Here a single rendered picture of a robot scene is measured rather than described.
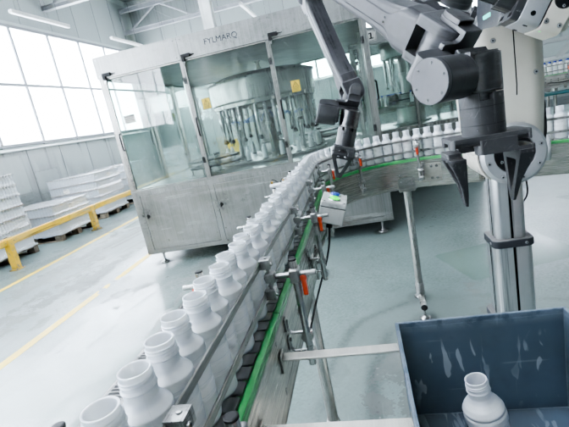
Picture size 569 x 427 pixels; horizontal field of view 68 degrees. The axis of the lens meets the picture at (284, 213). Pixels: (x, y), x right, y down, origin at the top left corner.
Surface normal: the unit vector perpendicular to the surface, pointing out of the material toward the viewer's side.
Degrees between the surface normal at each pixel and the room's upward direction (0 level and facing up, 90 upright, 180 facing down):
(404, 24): 94
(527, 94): 101
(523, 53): 90
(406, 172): 90
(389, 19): 94
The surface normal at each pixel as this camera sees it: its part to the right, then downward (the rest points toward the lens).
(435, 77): -0.84, 0.26
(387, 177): -0.02, 0.22
